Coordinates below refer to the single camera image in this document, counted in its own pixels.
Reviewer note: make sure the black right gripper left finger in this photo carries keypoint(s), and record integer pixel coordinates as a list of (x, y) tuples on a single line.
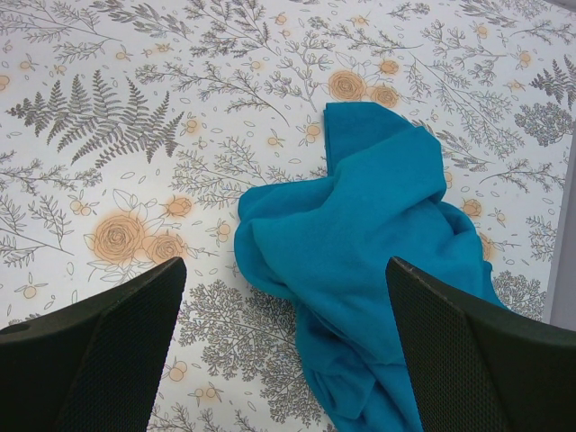
[(95, 365)]

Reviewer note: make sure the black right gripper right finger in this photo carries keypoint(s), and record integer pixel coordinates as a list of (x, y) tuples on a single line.
[(474, 366)]

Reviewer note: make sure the blue t shirt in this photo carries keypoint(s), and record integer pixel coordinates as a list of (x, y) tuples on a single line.
[(324, 245)]

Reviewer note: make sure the floral patterned table mat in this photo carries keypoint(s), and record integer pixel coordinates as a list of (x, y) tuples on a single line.
[(129, 130)]

